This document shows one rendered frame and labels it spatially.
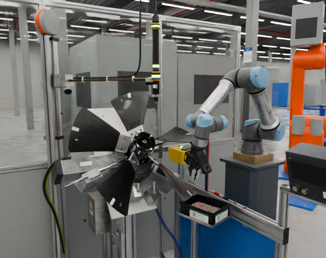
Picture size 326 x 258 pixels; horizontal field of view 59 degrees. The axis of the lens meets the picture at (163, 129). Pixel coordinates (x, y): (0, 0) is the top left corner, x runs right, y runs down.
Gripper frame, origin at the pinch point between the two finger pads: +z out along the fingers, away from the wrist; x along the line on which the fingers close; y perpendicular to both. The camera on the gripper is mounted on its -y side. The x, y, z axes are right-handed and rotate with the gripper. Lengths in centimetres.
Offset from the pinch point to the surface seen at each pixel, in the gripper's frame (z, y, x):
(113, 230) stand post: 54, 34, 25
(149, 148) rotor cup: -13.4, 15.0, 20.1
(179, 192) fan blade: 0.4, -5.9, 12.4
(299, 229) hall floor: 112, 26, -185
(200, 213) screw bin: 13.4, -9.3, -1.1
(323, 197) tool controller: -22, -51, -21
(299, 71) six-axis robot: -18, 200, -354
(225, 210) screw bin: 12.2, -13.2, -14.0
